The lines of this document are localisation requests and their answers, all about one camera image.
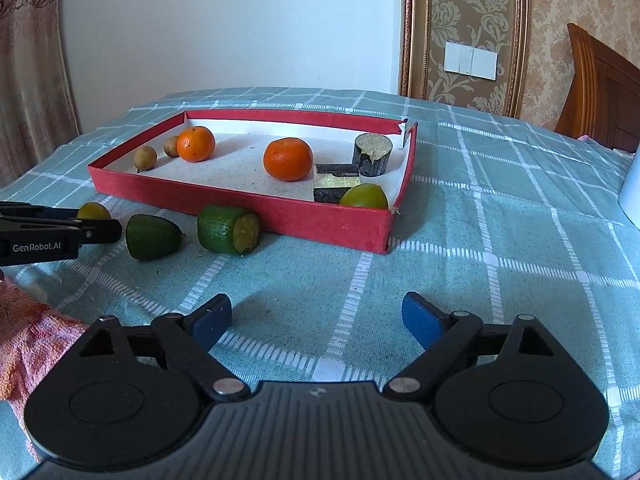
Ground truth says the round dark sugarcane piece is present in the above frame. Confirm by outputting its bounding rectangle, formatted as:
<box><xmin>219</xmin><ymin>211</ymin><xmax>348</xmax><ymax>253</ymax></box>
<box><xmin>354</xmin><ymin>132</ymin><xmax>392</xmax><ymax>178</ymax></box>

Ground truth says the white container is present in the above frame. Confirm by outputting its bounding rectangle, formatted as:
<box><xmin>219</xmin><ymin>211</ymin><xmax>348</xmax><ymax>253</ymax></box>
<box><xmin>618</xmin><ymin>142</ymin><xmax>640</xmax><ymax>226</ymax></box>

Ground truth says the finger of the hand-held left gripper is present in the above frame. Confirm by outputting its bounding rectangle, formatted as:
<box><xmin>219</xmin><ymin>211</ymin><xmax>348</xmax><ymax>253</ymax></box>
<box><xmin>0</xmin><ymin>216</ymin><xmax>123</xmax><ymax>246</ymax></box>
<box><xmin>0</xmin><ymin>202</ymin><xmax>82</xmax><ymax>219</ymax></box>

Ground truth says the checked teal bed sheet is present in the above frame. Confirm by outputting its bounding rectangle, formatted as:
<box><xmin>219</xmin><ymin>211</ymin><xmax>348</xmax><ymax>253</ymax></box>
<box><xmin>0</xmin><ymin>87</ymin><xmax>640</xmax><ymax>480</ymax></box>

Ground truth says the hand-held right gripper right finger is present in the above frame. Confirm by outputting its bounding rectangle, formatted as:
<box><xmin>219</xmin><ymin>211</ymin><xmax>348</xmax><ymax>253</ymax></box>
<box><xmin>384</xmin><ymin>291</ymin><xmax>568</xmax><ymax>403</ymax></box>

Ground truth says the gold framed wallpaper panel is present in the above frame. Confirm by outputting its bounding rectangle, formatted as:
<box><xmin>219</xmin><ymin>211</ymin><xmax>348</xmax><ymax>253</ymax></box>
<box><xmin>400</xmin><ymin>0</ymin><xmax>531</xmax><ymax>118</ymax></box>

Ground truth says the orange tangerine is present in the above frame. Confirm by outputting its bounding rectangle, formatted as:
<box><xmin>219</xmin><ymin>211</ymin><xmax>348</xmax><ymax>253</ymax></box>
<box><xmin>176</xmin><ymin>126</ymin><xmax>216</xmax><ymax>163</ymax></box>
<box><xmin>263</xmin><ymin>137</ymin><xmax>314</xmax><ymax>182</ymax></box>

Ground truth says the green cucumber end piece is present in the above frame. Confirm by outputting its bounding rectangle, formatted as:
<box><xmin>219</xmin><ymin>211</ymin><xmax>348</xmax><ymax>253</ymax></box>
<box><xmin>125</xmin><ymin>214</ymin><xmax>183</xmax><ymax>261</ymax></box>

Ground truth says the wooden headboard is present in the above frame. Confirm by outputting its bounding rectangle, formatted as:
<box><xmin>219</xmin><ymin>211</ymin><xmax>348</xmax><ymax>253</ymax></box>
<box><xmin>555</xmin><ymin>22</ymin><xmax>640</xmax><ymax>153</ymax></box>

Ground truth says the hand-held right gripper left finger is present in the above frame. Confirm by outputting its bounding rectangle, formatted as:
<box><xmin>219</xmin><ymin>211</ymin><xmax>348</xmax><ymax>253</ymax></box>
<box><xmin>75</xmin><ymin>293</ymin><xmax>251</xmax><ymax>403</ymax></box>

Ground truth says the green cucumber cylinder piece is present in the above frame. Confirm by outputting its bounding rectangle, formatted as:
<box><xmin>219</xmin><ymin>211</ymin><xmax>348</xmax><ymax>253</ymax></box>
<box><xmin>197</xmin><ymin>204</ymin><xmax>261</xmax><ymax>255</ymax></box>

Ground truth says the person's left forearm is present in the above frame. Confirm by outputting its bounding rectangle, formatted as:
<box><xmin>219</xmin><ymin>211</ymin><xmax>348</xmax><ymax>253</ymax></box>
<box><xmin>0</xmin><ymin>274</ymin><xmax>92</xmax><ymax>413</ymax></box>

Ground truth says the split dark sugarcane piece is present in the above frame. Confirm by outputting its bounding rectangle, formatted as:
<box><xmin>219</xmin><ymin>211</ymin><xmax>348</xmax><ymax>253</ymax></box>
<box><xmin>313</xmin><ymin>163</ymin><xmax>361</xmax><ymax>204</ymax></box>

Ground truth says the white light switch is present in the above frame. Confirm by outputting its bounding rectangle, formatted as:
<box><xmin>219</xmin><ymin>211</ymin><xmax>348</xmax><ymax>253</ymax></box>
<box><xmin>444</xmin><ymin>41</ymin><xmax>498</xmax><ymax>81</ymax></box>

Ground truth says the red cardboard box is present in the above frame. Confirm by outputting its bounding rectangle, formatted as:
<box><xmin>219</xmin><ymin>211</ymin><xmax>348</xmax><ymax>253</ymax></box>
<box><xmin>87</xmin><ymin>108</ymin><xmax>419</xmax><ymax>256</ymax></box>

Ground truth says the green tomato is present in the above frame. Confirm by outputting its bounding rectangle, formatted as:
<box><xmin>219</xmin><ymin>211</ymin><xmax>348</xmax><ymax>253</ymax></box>
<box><xmin>76</xmin><ymin>202</ymin><xmax>112</xmax><ymax>221</ymax></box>
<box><xmin>339</xmin><ymin>183</ymin><xmax>389</xmax><ymax>211</ymax></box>

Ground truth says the beige patterned curtain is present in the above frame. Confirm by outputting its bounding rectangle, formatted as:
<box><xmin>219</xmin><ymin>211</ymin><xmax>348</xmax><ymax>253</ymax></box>
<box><xmin>0</xmin><ymin>0</ymin><xmax>82</xmax><ymax>186</ymax></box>

